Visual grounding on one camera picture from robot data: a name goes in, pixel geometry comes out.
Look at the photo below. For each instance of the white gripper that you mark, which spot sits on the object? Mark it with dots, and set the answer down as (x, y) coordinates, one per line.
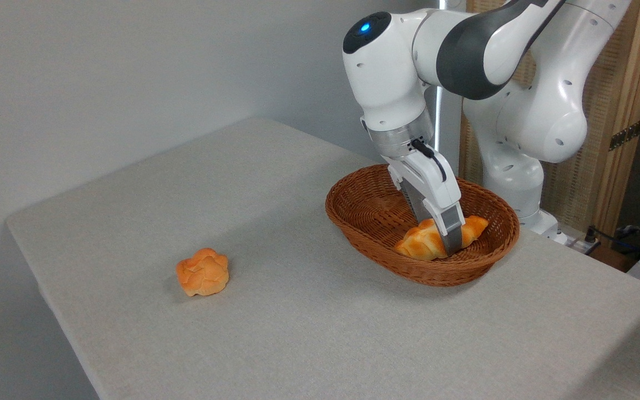
(431, 183)

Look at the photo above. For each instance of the long braided bread loaf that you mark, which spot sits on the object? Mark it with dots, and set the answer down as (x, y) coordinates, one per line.
(417, 241)

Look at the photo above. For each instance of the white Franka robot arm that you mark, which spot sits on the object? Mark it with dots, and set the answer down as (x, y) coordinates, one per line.
(386, 72)

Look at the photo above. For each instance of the round orange bread bun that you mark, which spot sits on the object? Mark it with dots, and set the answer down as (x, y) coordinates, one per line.
(203, 272)

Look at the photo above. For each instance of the brown wicker basket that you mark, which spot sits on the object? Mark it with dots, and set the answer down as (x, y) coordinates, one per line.
(364, 205)

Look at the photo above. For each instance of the grey tablecloth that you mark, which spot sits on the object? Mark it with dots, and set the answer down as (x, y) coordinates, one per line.
(298, 333)

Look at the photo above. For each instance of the brown wooden box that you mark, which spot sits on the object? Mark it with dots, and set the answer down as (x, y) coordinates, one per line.
(611, 257)

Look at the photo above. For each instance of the metal screen hinge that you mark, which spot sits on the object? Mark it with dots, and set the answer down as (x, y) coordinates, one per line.
(625, 135)

